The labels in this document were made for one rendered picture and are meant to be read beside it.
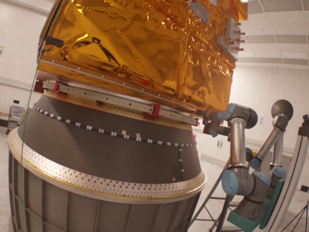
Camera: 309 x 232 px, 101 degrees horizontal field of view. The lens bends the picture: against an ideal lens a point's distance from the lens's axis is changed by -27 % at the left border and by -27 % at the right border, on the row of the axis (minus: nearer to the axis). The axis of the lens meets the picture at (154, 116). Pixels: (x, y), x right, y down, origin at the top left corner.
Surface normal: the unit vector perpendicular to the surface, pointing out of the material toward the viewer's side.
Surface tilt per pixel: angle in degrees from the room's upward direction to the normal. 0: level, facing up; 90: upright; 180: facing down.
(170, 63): 89
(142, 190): 43
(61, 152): 62
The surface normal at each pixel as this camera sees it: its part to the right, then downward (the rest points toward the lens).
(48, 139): -0.08, -0.50
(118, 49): 0.65, 0.13
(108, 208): 0.26, 0.07
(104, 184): 0.31, -0.68
